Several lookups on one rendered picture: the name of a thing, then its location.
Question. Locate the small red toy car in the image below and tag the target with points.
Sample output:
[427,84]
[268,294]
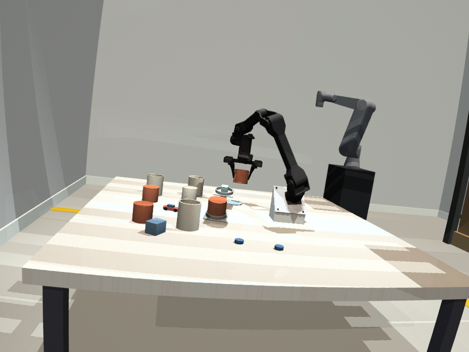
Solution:
[170,207]

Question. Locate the blue cube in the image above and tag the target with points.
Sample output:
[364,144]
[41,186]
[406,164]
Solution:
[155,226]

